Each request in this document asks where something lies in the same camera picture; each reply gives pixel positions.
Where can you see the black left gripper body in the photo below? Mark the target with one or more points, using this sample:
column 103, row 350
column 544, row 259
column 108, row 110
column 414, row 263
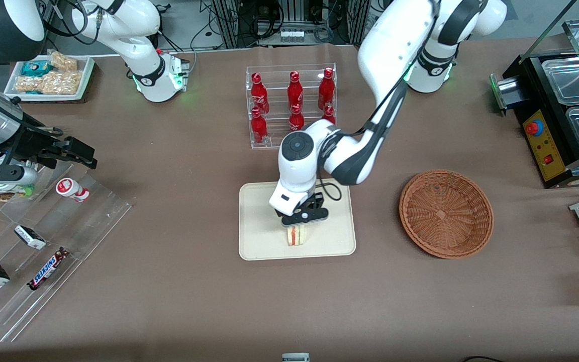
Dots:
column 312, row 202

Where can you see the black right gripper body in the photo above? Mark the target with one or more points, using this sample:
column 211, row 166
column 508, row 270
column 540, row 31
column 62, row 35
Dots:
column 32, row 142

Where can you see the triangle sandwich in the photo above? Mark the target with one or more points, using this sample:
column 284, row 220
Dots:
column 297, row 237

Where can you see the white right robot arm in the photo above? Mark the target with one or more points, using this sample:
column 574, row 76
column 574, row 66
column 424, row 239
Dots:
column 138, row 50

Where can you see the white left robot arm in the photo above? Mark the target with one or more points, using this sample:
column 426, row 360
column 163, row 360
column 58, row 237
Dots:
column 395, row 40

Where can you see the cream rectangular plastic tray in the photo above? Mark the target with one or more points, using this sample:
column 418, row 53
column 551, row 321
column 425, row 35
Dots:
column 259, row 226

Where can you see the white snack tray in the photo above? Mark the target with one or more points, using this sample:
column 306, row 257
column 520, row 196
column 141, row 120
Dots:
column 86, row 68

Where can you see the round brown wicker basket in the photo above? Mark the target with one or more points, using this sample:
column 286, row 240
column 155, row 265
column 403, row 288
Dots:
column 445, row 213

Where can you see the white red yogurt bottle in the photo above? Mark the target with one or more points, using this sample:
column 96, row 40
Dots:
column 71, row 189

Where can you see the green white small packet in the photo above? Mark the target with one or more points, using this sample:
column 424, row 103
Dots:
column 22, row 190

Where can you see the large peanut brittle bag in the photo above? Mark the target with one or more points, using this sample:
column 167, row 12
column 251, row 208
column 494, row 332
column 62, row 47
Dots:
column 53, row 83

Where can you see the clear acrylic stepped shelf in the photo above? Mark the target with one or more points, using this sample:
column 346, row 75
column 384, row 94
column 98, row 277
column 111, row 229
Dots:
column 88, row 226

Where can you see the clear acrylic bottle rack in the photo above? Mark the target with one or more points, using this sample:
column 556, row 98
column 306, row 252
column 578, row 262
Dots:
column 279, row 141

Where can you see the teal snack packet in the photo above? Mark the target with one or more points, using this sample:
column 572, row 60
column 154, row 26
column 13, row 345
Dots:
column 35, row 68

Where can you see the small peanut brittle bag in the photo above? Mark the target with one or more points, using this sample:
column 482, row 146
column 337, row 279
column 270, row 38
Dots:
column 63, row 61

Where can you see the red cola bottle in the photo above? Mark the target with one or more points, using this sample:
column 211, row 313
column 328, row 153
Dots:
column 296, row 119
column 259, row 128
column 259, row 95
column 329, row 114
column 326, row 90
column 295, row 93

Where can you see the brown Snickers bar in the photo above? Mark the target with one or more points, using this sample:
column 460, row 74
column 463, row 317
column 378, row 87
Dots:
column 47, row 269

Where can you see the small white grey device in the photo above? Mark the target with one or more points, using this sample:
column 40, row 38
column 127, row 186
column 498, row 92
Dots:
column 295, row 357

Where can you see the white power strip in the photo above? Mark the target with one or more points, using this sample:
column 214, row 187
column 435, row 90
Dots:
column 291, row 36

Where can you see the red emergency stop button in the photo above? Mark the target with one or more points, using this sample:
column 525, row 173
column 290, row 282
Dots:
column 533, row 128

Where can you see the yellow control panel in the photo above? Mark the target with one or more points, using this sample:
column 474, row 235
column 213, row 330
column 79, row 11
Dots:
column 546, row 151

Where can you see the black food warmer machine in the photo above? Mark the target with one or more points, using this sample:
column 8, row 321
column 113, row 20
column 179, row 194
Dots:
column 531, row 90

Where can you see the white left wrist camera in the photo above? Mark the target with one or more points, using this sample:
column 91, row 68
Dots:
column 284, row 198

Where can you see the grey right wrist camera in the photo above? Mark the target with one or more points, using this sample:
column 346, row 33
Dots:
column 3, row 173

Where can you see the aluminium frame rack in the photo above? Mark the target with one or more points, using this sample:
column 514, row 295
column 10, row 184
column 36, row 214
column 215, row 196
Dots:
column 229, row 22

